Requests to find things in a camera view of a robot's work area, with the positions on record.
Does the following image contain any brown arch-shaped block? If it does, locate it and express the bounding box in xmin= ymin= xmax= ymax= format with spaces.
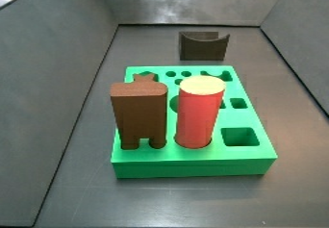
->
xmin=109 ymin=81 xmax=167 ymax=150

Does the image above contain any red cylinder peg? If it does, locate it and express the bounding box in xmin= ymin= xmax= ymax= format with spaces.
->
xmin=175 ymin=75 xmax=226 ymax=149

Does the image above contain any brown star-shaped peg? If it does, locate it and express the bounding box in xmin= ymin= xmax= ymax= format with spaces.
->
xmin=132 ymin=73 xmax=155 ymax=82

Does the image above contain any black curved holder stand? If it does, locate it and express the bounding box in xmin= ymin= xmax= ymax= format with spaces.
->
xmin=179 ymin=32 xmax=230 ymax=61

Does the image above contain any green shape sorter board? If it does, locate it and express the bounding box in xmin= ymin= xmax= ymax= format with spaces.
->
xmin=111 ymin=65 xmax=278 ymax=178

